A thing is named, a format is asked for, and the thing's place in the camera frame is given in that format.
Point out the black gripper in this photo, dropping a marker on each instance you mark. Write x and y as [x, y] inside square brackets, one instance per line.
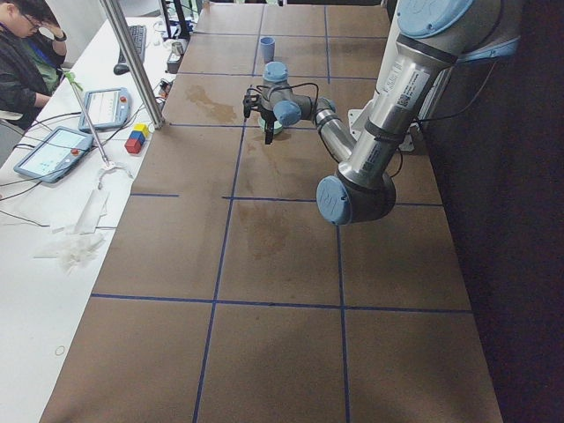
[267, 125]

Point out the green plastic bowl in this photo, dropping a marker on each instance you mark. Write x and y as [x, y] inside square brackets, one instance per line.
[277, 127]

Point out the blue plastic cup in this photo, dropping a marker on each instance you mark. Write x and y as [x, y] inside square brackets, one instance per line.
[267, 48]

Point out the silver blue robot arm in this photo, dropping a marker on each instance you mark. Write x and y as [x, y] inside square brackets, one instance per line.
[426, 38]

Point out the red blue yellow blocks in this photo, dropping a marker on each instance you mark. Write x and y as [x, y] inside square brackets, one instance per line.
[137, 138]

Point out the black keyboard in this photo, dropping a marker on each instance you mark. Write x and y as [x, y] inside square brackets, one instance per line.
[138, 36]

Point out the black computer mouse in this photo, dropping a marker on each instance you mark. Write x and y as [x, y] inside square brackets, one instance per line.
[120, 69]

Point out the far teach pendant tablet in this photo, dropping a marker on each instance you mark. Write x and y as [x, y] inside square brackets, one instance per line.
[108, 109]

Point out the teach pendant tablet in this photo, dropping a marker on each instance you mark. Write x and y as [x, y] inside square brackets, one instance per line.
[108, 109]
[56, 155]

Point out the white paper strip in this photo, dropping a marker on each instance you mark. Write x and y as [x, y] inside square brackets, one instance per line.
[82, 214]

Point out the thin metal rod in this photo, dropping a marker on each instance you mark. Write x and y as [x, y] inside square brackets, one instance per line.
[78, 91]

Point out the near teach pendant tablet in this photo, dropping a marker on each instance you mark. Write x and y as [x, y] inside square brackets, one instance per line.
[56, 155]

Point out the crumpled white tissue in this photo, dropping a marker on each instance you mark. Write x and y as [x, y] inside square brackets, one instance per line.
[71, 251]

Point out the person in dark jacket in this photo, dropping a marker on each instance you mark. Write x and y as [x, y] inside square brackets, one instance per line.
[33, 50]

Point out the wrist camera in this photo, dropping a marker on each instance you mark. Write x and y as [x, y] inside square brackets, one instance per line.
[251, 103]

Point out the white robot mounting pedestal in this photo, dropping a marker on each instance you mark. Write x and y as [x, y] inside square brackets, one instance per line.
[357, 120]

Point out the aluminium frame post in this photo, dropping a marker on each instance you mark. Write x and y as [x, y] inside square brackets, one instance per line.
[119, 25]

